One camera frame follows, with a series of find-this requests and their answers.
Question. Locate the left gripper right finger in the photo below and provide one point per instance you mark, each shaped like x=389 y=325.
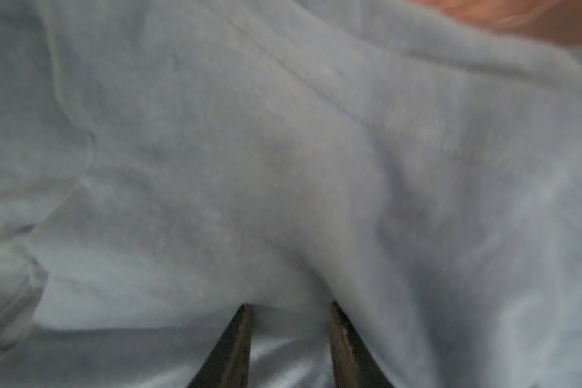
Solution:
x=353 y=365

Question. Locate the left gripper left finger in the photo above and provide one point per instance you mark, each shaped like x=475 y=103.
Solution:
x=227 y=366

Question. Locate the grey t shirt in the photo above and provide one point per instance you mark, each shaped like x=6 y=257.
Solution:
x=164 y=162

